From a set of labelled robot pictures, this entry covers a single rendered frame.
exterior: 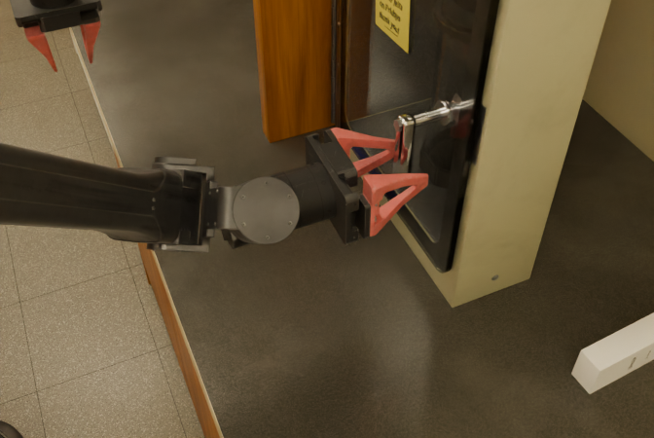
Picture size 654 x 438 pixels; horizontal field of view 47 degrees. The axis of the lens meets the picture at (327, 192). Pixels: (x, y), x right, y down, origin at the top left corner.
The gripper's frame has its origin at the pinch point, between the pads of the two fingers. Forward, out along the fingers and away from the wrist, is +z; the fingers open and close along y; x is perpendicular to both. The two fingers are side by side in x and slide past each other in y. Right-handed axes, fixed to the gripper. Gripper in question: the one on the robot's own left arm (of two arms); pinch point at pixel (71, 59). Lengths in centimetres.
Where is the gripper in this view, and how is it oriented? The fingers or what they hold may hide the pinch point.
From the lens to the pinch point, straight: 105.8
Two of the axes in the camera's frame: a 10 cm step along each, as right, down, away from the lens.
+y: 9.1, -2.8, 2.9
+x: -4.0, -6.3, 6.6
